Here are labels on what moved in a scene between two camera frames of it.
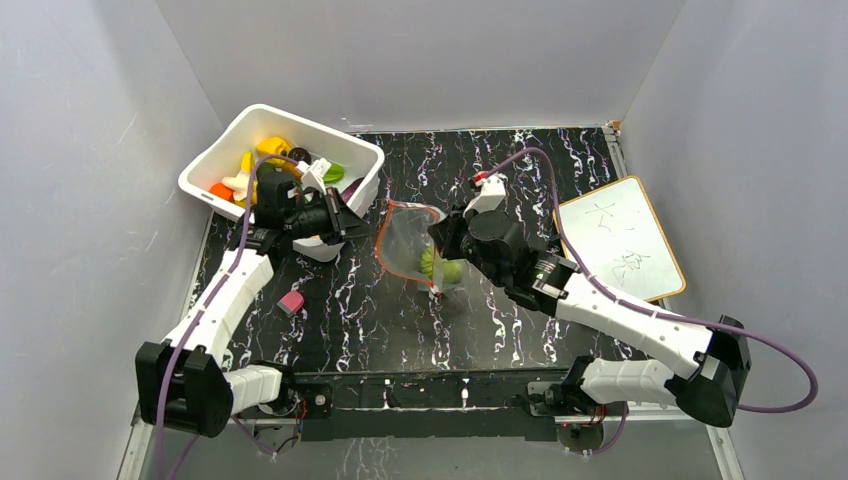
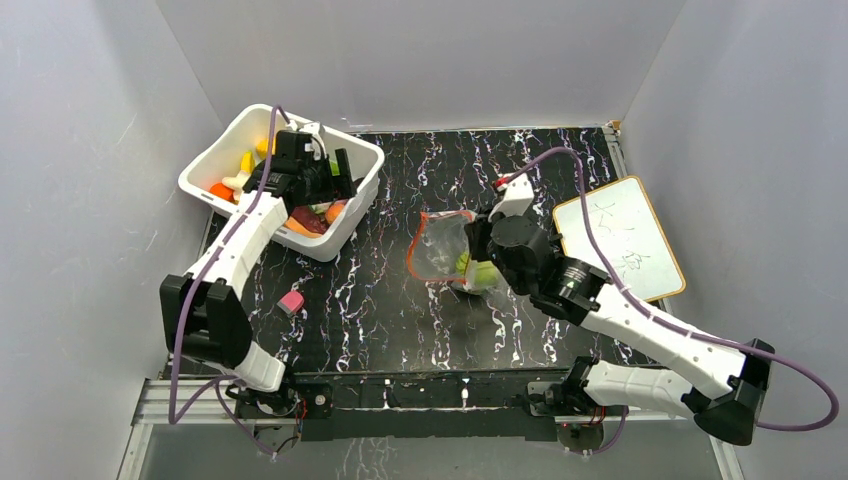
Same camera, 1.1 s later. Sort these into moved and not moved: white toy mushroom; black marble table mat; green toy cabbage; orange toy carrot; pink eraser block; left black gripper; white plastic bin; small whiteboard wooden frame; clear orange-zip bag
Moved: clear orange-zip bag; left black gripper; green toy cabbage
Not moved: black marble table mat; white toy mushroom; orange toy carrot; white plastic bin; small whiteboard wooden frame; pink eraser block
